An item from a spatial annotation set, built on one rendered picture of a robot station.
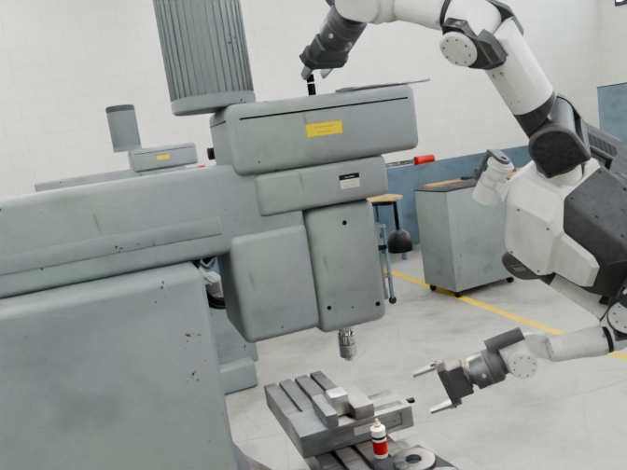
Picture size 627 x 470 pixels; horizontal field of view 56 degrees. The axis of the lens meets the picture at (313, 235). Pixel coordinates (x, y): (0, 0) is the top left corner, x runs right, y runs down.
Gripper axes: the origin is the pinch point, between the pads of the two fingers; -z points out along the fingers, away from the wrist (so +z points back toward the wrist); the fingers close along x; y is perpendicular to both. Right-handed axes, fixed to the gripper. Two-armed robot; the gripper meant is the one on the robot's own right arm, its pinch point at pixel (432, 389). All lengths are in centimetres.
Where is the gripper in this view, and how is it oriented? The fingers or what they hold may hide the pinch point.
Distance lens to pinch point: 160.4
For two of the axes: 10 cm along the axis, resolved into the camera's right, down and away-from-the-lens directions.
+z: 8.9, -4.2, -1.9
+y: -1.5, 1.4, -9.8
